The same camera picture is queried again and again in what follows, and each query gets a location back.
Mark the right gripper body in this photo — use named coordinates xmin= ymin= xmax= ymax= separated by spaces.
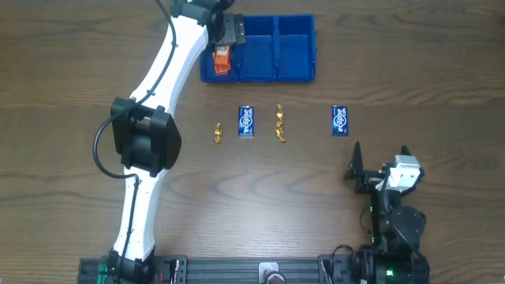
xmin=353 ymin=169 xmax=386 ymax=194

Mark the blue candy pack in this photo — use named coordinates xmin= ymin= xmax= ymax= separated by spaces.
xmin=331 ymin=104 xmax=350 ymax=138
xmin=238 ymin=105 xmax=255 ymax=138

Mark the blue tray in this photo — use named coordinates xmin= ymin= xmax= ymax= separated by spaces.
xmin=200 ymin=14 xmax=317 ymax=84

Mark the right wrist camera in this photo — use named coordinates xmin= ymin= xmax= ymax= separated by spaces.
xmin=379 ymin=154 xmax=422 ymax=193

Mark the mounting rail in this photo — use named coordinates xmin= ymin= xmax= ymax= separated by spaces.
xmin=78 ymin=254 xmax=429 ymax=284

